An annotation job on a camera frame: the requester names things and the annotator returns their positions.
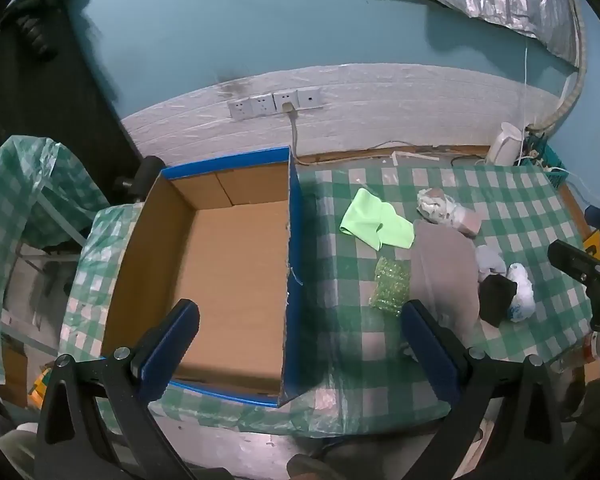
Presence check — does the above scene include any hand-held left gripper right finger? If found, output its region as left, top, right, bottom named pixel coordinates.
left=401, top=299, right=566, bottom=480

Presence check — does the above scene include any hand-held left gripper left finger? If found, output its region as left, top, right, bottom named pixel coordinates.
left=35, top=299, right=231, bottom=480

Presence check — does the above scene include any green bubble wrap sheet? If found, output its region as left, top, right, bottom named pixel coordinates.
left=369, top=256, right=412, bottom=313

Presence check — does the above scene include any grey fleece cloth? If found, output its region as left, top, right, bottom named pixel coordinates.
left=401, top=219, right=482, bottom=356

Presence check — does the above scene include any black sock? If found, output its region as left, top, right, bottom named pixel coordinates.
left=478, top=275, right=518, bottom=328

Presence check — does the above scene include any blue-edged cardboard box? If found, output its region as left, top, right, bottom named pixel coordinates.
left=101, top=145, right=303, bottom=408

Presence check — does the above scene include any white patterned cloth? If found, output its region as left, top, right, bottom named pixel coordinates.
left=416, top=187, right=461, bottom=225

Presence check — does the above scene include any pink brown soft pouch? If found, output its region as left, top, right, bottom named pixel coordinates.
left=450, top=204, right=483, bottom=238

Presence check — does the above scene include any white blue crumpled bag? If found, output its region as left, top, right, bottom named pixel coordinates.
left=506, top=262, right=535, bottom=323

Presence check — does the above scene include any teal plastic basket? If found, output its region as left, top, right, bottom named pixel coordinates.
left=522, top=132, right=568, bottom=191

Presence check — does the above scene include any pale blue sock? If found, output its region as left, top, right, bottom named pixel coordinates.
left=475, top=245, right=508, bottom=283

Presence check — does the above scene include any green checkered tablecloth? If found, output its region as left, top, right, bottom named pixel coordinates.
left=60, top=162, right=593, bottom=436

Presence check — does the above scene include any white electric kettle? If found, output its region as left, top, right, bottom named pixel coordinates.
left=485, top=121, right=523, bottom=166

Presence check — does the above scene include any orange yellow packet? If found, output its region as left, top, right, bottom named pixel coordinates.
left=29, top=364, right=50, bottom=407

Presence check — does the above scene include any light green cloth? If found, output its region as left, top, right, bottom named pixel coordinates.
left=339, top=187, right=415, bottom=252

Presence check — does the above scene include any black cylinder roll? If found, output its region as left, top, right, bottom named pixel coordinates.
left=114, top=156, right=166, bottom=203

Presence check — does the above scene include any white plastic strip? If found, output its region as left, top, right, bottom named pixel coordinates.
left=392, top=150, right=438, bottom=166

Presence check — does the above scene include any white fabric item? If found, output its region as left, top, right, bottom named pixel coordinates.
left=0, top=422, right=37, bottom=480

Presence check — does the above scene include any green checkered plastic cover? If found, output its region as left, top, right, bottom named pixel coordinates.
left=0, top=135, right=111, bottom=383

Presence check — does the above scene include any dark hanging cloth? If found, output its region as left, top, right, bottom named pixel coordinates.
left=0, top=0, right=143, bottom=196

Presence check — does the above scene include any beige corrugated hose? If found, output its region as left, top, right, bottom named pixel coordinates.
left=532, top=0, right=588, bottom=131

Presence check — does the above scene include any white hanging cord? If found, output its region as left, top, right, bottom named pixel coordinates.
left=521, top=42, right=530, bottom=127

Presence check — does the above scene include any grey plug with cable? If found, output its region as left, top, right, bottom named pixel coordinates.
left=281, top=102, right=305, bottom=158

